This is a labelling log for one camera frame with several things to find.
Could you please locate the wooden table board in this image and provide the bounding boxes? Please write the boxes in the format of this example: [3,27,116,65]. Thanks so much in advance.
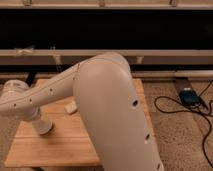
[4,78,161,168]

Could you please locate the black cable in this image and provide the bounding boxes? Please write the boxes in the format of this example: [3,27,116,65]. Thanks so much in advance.
[153,79,213,169]

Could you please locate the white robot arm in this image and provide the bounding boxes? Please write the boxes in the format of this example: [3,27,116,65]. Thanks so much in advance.
[0,52,164,171]

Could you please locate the beige sponge block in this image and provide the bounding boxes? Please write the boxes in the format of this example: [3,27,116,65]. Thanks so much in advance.
[65,102,77,115]

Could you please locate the blue power adapter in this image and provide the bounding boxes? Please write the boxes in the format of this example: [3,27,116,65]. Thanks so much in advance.
[179,88,200,106]

